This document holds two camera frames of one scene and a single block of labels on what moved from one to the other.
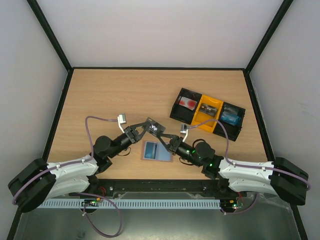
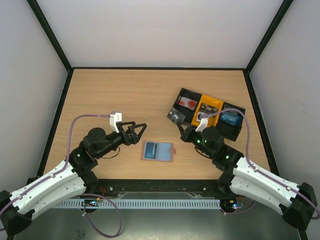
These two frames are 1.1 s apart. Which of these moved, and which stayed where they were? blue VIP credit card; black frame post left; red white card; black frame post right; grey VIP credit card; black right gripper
Moved: grey VIP credit card; black right gripper
Stayed: red white card; blue VIP credit card; black frame post right; black frame post left
